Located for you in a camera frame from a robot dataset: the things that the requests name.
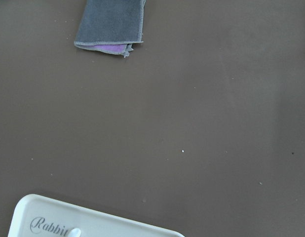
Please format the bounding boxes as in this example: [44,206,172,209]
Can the white ceramic soup spoon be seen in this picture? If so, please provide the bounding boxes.
[67,228,81,237]

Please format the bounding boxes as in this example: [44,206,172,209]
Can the grey and purple folded cloth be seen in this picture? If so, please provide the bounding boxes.
[74,0,146,58]

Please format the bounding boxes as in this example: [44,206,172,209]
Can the cream Rabbit serving tray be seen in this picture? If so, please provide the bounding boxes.
[8,194,181,237]

